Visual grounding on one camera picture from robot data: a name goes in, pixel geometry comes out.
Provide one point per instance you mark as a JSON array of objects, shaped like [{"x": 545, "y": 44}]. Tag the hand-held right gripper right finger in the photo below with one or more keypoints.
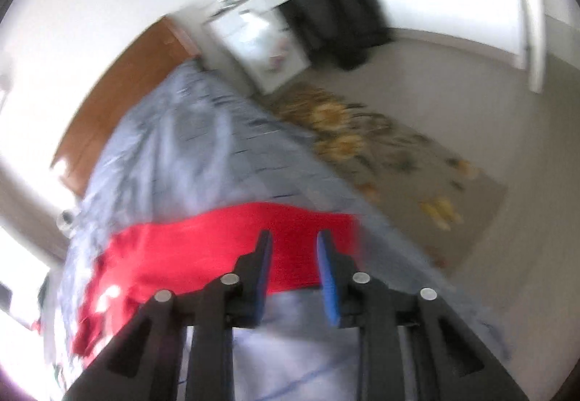
[{"x": 326, "y": 285}]

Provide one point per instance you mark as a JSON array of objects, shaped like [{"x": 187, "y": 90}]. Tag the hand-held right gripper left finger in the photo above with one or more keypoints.
[{"x": 265, "y": 276}]

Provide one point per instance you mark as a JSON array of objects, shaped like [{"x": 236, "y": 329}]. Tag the red sweater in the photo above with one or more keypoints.
[{"x": 204, "y": 247}]

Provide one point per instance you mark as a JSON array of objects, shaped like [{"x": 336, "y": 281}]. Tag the grey plaid bed blanket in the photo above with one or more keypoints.
[{"x": 181, "y": 156}]

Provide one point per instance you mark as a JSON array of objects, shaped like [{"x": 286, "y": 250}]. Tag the floral patterned rug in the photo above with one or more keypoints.
[{"x": 362, "y": 138}]

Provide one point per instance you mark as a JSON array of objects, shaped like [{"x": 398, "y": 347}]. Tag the white nightstand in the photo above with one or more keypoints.
[{"x": 253, "y": 47}]

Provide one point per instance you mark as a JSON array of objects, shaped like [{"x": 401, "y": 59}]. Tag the wooden headboard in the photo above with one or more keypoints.
[{"x": 122, "y": 88}]

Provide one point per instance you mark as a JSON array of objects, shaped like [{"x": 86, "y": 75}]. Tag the black and blue backpack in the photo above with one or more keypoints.
[{"x": 330, "y": 11}]

